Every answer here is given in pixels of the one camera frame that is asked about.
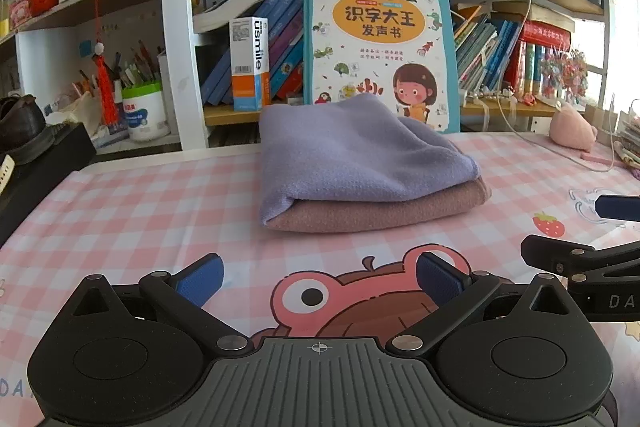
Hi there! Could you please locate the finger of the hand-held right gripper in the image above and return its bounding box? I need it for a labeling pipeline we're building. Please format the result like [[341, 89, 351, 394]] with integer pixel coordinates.
[[520, 234, 640, 280], [594, 194, 640, 224]]

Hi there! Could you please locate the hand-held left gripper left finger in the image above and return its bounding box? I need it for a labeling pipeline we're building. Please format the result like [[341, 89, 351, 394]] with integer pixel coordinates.
[[67, 254, 256, 357]]

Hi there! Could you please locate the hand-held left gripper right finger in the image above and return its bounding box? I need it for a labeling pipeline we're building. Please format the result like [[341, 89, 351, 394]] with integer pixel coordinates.
[[386, 251, 576, 355]]

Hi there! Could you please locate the purple and pink sweater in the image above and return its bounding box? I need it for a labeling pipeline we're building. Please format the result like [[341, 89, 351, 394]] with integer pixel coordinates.
[[258, 93, 490, 234]]

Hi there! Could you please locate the pink stick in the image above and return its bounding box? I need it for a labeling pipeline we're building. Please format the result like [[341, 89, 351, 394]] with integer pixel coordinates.
[[577, 151, 614, 168]]

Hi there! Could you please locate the stack of notebooks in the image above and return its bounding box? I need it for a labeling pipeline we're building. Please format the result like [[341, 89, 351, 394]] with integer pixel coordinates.
[[614, 117, 640, 180]]

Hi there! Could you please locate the beige paper bag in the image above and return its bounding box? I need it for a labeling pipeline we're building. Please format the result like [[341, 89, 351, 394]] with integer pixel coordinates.
[[585, 94, 631, 142]]

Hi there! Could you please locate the pink checked table mat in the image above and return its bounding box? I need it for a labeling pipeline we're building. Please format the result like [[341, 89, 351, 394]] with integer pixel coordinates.
[[0, 132, 640, 427]]

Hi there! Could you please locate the pink plush toy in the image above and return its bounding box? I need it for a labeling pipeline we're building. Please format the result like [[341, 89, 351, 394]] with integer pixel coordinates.
[[550, 99, 598, 152]]

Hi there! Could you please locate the colourful bead ornament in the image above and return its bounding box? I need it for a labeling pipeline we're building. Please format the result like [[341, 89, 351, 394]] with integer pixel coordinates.
[[540, 47, 588, 100]]

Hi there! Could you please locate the pearl strand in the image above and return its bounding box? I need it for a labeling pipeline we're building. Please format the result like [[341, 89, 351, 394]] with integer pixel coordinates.
[[462, 87, 518, 100]]

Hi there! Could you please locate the row of thick dictionaries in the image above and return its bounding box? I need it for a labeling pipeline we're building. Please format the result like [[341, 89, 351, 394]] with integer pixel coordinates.
[[505, 41, 551, 95]]

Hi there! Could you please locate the white jar with green rim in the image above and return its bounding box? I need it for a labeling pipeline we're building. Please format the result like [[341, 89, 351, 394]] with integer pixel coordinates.
[[121, 82, 170, 142]]

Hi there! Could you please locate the black box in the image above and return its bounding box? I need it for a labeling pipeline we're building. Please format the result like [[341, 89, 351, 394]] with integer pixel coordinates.
[[0, 123, 97, 248]]

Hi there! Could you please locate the red thick book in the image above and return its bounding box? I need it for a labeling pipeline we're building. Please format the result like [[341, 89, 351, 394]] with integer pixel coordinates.
[[520, 21, 572, 48]]

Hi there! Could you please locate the white cloth pouch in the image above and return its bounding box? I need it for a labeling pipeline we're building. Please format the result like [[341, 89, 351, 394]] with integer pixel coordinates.
[[47, 92, 101, 138]]

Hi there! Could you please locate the row of slim children's books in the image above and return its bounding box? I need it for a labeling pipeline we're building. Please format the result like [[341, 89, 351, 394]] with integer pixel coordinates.
[[450, 4, 523, 92]]

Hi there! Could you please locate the beige thick book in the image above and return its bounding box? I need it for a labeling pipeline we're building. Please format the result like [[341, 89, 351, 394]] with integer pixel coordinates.
[[492, 2, 576, 32]]

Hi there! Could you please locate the red tassel ornament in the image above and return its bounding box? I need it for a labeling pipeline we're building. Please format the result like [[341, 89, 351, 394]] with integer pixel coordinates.
[[92, 0, 118, 125]]

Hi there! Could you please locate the bunch of pens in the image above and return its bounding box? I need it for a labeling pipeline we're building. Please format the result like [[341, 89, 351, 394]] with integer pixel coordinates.
[[72, 41, 163, 95]]

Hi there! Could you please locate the white and orange box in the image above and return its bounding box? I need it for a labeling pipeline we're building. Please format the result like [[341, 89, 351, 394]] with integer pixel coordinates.
[[229, 17, 272, 112]]

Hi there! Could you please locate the brown leather shoe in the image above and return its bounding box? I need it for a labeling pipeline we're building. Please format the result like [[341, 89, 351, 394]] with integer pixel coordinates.
[[0, 94, 68, 165]]

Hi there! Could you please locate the stack of blue books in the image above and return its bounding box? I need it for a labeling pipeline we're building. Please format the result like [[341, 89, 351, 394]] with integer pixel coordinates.
[[200, 0, 306, 105]]

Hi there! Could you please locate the white and wooden bookshelf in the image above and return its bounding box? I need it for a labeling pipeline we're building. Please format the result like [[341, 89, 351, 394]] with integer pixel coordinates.
[[0, 0, 616, 155]]

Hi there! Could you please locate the teal children's picture book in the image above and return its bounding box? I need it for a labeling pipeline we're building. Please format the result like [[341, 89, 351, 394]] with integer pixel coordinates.
[[302, 0, 462, 135]]

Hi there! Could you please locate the white perforated strap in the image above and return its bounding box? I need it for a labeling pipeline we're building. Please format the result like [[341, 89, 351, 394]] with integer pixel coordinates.
[[0, 154, 16, 198]]

